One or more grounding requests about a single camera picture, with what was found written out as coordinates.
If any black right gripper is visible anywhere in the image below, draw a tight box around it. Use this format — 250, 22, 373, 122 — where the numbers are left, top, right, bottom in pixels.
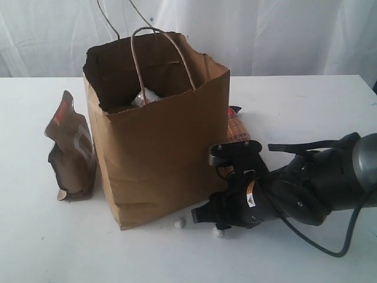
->
191, 153, 277, 230

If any brown paper bag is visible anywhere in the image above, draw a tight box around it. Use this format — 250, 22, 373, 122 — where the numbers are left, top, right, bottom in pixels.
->
83, 27, 230, 230

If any small white blue carton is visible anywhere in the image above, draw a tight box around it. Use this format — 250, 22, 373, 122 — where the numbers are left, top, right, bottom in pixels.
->
130, 88, 160, 107

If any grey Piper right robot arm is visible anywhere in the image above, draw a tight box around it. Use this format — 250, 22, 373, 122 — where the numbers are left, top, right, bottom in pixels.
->
191, 133, 376, 230

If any small white pebble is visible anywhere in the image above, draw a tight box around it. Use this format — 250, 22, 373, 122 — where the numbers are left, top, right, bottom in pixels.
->
174, 218, 187, 229
213, 227, 224, 238

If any spaghetti pasta packet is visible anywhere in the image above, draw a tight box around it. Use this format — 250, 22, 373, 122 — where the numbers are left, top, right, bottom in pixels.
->
227, 106, 251, 143

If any brown pouch with orange label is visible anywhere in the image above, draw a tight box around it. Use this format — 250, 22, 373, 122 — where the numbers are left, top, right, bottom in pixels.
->
45, 90, 97, 201

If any white backdrop curtain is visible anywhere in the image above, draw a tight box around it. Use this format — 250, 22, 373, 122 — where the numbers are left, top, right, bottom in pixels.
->
1, 1, 376, 85

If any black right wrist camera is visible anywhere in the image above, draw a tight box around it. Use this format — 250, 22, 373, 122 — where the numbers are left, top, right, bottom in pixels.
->
209, 140, 262, 166

